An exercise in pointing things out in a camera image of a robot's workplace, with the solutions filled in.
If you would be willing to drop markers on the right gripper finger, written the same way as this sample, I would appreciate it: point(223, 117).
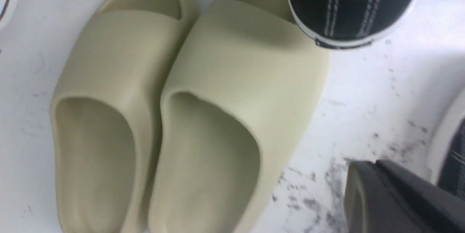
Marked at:
point(384, 197)

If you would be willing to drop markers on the black canvas sneaker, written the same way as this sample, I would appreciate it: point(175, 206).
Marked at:
point(348, 24)
point(445, 160)

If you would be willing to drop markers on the right olive foam slide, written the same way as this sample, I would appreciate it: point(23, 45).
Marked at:
point(236, 103)

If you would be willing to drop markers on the olive foam slide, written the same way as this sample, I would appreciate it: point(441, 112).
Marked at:
point(236, 103)
point(105, 113)

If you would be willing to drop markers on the left olive foam slide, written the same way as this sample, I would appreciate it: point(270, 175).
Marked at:
point(105, 113)

